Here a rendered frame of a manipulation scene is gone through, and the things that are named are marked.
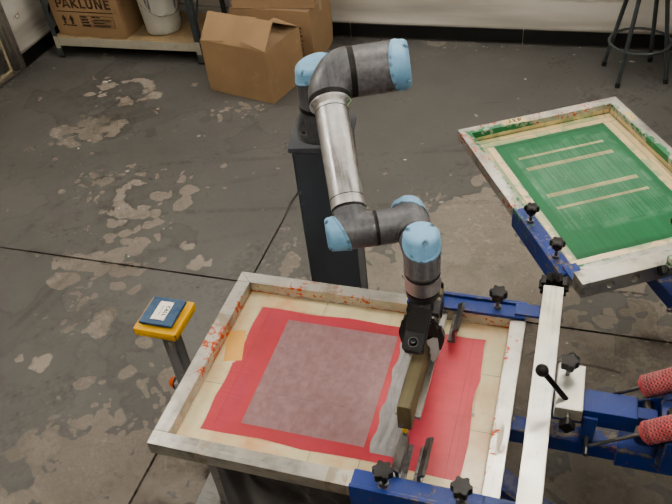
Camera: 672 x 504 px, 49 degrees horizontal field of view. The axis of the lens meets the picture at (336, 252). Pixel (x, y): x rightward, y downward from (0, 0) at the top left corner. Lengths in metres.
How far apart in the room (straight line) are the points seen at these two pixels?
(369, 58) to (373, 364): 0.74
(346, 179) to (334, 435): 0.59
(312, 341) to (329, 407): 0.22
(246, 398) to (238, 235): 2.07
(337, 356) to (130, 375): 1.58
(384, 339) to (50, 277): 2.37
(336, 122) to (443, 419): 0.71
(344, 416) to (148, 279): 2.11
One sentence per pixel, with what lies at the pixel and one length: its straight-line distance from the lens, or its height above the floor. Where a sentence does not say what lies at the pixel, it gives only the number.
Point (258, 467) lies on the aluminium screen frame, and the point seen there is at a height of 0.99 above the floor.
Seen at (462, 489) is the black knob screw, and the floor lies 1.06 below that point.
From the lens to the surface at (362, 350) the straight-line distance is 1.90.
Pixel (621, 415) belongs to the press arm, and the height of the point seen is 1.04.
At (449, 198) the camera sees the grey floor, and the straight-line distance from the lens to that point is 3.93.
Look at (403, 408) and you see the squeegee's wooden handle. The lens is 1.56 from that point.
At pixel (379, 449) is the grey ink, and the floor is 0.96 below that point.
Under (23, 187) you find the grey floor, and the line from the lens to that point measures 4.72.
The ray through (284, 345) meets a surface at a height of 0.96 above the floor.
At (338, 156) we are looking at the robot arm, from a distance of 1.60.
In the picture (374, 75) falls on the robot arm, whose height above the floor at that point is 1.58.
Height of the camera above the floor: 2.38
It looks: 41 degrees down
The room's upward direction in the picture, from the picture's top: 7 degrees counter-clockwise
